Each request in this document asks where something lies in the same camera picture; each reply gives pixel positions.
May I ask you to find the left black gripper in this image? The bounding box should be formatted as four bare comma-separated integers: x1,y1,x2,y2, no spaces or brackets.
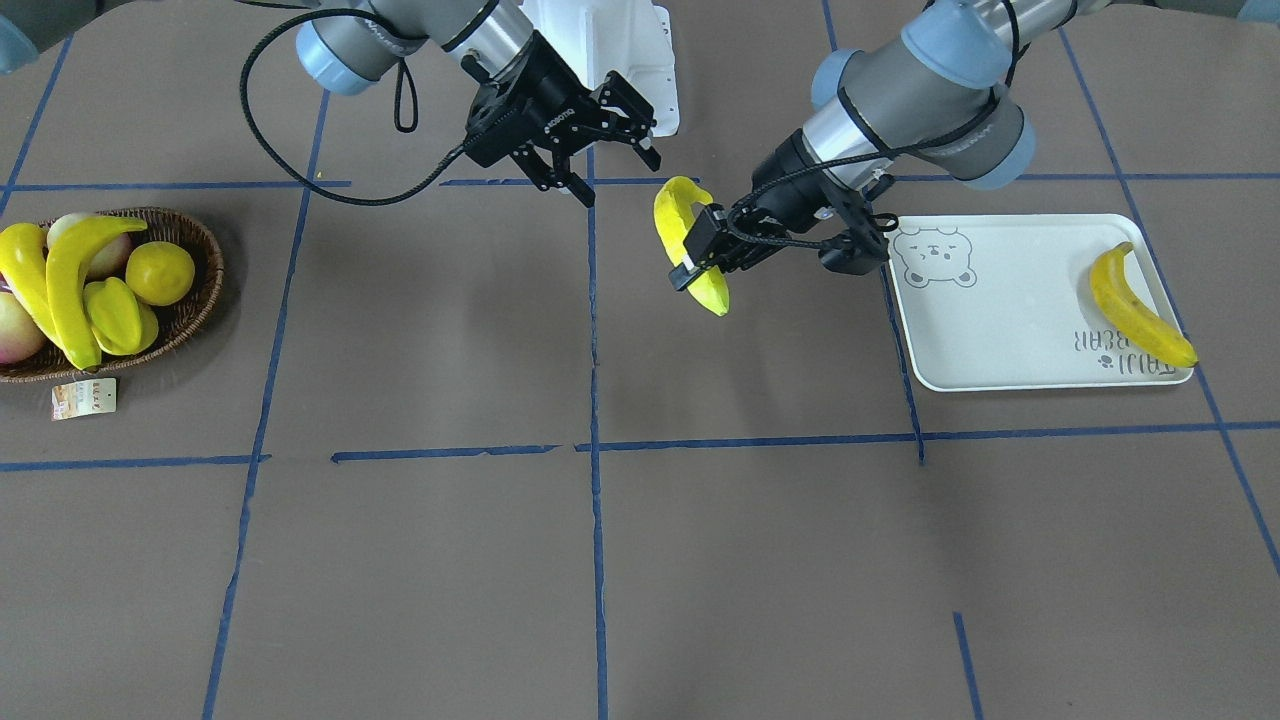
667,129,851,293

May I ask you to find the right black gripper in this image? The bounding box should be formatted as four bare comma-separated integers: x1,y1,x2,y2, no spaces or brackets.
463,32,662,208

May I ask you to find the yellow banana moved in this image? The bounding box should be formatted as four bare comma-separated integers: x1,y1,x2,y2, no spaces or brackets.
653,176,730,316
1088,241,1199,368

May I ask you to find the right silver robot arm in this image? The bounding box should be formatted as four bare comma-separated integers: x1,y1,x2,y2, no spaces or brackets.
294,1,660,206

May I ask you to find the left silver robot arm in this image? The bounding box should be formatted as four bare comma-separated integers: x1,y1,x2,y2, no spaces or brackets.
655,1,1102,296

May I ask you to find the brown wicker basket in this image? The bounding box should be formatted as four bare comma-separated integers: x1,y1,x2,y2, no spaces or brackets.
1,206,227,384

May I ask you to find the paper basket label tag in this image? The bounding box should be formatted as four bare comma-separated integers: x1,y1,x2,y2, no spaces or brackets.
50,377,118,421

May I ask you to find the white bear tray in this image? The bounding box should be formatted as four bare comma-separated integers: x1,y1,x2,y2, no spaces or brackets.
890,214,1192,392

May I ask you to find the yellow lemon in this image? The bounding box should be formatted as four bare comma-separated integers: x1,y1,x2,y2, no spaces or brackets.
124,241,196,306

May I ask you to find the pink apple far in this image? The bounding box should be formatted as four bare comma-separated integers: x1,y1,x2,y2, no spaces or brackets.
45,211,134,282

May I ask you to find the pink apple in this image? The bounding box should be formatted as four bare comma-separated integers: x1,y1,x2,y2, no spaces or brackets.
45,211,134,282
1,291,49,366

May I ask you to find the yellow starfruit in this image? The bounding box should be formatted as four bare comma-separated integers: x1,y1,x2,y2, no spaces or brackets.
83,277,159,356

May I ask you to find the yellow banana long curved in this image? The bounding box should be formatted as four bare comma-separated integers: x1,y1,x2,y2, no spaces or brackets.
45,213,148,372

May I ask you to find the pink apple near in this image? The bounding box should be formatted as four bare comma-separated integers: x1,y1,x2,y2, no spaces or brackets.
1,291,49,366

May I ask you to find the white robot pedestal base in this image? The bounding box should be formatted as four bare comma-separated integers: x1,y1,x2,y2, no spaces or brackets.
520,1,680,138

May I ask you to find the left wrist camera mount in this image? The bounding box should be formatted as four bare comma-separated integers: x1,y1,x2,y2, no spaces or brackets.
818,174,899,275

